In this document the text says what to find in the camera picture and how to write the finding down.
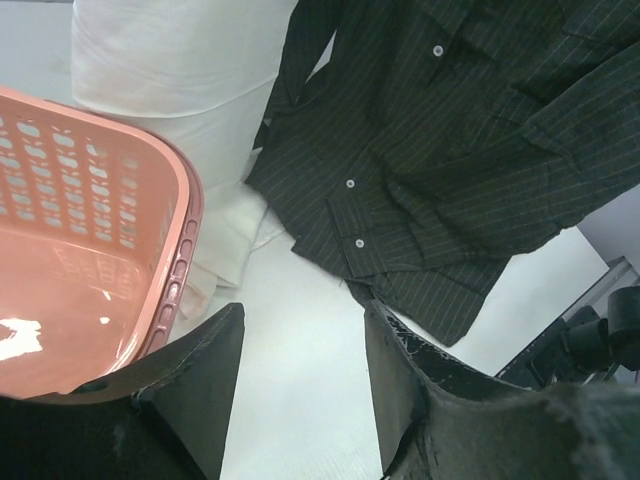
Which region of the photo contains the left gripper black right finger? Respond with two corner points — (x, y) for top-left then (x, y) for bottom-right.
(365, 301), (639, 479)

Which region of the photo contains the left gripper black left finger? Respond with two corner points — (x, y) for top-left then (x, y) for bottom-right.
(1, 303), (244, 479)

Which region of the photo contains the dark pinstriped shirt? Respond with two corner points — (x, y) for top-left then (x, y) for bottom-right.
(247, 0), (639, 346)

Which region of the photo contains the white hanging shirt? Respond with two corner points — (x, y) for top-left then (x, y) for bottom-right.
(71, 0), (294, 318)

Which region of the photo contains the pink plastic laundry basket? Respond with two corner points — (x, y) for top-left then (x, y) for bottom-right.
(1, 88), (203, 399)

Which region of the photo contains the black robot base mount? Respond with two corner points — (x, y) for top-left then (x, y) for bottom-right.
(497, 257), (639, 390)

